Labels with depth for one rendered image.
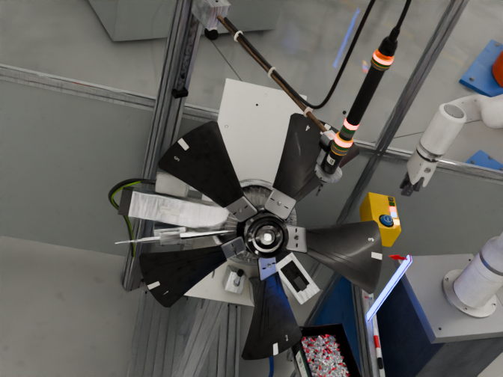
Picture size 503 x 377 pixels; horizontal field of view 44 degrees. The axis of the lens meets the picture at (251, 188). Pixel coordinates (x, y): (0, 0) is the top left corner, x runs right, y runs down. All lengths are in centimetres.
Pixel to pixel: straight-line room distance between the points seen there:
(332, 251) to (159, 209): 51
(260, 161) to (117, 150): 78
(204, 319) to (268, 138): 72
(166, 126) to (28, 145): 65
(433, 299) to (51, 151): 156
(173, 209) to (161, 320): 108
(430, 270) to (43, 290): 169
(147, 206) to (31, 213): 118
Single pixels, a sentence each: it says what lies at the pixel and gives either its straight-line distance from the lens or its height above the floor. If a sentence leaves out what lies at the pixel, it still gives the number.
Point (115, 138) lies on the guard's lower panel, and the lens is 252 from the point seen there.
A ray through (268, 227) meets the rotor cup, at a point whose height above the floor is 124.
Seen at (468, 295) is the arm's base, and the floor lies 101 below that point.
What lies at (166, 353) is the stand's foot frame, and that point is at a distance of 277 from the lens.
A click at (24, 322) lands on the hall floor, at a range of 290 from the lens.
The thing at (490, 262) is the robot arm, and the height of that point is 118.
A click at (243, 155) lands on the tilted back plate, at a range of 196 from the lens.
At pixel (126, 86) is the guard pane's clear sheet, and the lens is 237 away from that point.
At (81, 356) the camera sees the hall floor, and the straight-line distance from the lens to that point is 282.
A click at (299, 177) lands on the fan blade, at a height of 133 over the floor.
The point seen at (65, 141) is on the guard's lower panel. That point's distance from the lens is 259.
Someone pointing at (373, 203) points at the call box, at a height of 107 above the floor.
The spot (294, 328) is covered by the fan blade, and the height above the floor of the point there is 95.
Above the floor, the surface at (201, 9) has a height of 154.
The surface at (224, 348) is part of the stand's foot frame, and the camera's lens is 284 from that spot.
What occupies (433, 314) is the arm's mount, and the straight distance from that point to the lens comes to 213.
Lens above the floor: 248
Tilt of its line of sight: 44 degrees down
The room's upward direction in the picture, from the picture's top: 20 degrees clockwise
